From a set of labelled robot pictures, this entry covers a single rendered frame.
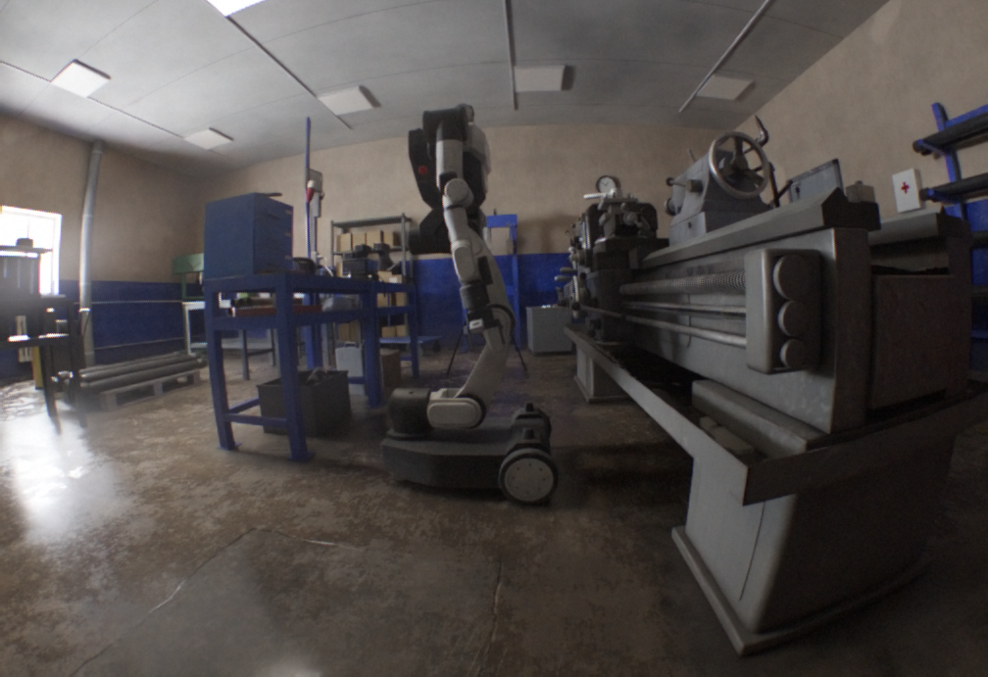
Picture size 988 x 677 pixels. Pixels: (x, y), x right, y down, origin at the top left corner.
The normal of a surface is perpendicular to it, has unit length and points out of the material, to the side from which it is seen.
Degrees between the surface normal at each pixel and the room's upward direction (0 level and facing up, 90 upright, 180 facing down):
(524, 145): 90
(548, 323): 90
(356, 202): 90
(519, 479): 90
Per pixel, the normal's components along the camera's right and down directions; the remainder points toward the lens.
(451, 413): -0.09, 0.02
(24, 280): 1.00, -0.04
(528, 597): -0.04, -1.00
